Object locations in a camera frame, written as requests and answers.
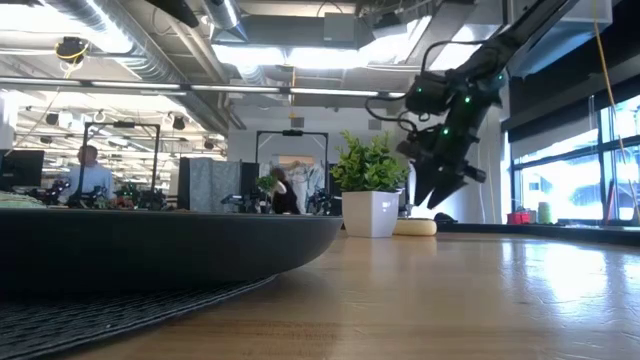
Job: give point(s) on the long linear ceiling light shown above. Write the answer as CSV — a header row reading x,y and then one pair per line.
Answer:
x,y
330,92

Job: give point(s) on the small green background plant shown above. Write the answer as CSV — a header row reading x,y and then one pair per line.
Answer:
x,y
265,183

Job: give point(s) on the round silver air duct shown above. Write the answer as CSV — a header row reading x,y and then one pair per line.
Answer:
x,y
222,15

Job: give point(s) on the green bottle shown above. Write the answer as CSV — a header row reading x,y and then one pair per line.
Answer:
x,y
545,213

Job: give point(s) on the person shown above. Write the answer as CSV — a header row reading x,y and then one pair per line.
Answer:
x,y
92,177
286,200

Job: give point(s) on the black computer monitor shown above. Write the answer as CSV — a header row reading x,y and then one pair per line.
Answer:
x,y
21,167

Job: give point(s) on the red box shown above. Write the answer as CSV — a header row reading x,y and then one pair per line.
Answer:
x,y
520,218

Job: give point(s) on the plain yellow donut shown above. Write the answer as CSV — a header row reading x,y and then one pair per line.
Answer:
x,y
415,227

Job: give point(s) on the large dark grey plate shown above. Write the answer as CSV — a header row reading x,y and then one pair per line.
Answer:
x,y
150,250

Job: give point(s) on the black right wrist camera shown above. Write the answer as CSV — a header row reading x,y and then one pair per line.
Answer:
x,y
427,92

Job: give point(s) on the black background robot arm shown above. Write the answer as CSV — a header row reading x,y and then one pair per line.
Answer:
x,y
135,197
325,202
55,192

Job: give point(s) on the white square plant pot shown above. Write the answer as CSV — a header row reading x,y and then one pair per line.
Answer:
x,y
370,212

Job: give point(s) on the grey office partition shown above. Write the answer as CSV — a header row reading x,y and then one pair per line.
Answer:
x,y
215,180

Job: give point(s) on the dark woven placemat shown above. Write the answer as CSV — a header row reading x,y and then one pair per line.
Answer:
x,y
100,320

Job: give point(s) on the green artificial plant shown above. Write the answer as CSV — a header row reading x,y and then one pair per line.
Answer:
x,y
370,162

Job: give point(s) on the black low ledge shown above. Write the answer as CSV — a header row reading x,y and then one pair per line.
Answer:
x,y
575,232

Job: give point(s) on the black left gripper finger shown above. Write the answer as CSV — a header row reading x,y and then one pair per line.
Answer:
x,y
175,11

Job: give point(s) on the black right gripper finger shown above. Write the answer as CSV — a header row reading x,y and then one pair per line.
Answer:
x,y
424,180
445,187

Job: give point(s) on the grey wall box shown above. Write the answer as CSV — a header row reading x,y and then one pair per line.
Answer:
x,y
375,124
297,122

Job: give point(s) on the black ceiling camera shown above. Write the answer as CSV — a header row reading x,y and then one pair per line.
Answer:
x,y
71,49

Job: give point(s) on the rectangular silver air duct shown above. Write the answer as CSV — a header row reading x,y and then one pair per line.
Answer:
x,y
445,20

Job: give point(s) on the black ceiling spotlight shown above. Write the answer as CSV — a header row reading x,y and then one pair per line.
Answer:
x,y
179,123
51,118

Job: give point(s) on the small black rounded object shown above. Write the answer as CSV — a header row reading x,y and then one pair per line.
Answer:
x,y
445,218

